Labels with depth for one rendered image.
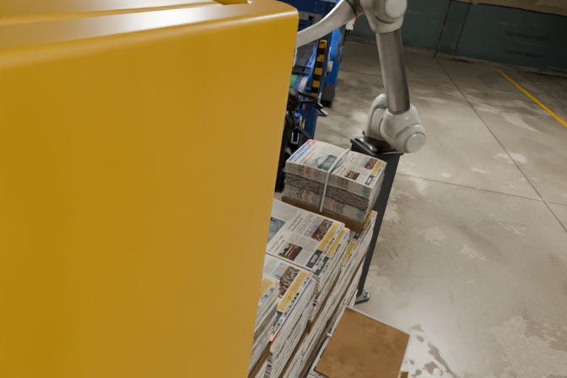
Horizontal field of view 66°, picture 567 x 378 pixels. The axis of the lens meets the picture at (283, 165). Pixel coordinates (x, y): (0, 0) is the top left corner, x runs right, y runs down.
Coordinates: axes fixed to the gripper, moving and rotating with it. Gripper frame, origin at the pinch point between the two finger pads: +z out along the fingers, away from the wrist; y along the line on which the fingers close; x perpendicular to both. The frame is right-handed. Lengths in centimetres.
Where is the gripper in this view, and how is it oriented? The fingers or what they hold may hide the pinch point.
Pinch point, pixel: (315, 125)
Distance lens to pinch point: 189.6
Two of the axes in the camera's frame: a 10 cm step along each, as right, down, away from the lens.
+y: -5.3, 6.5, 5.5
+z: 7.3, 6.8, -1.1
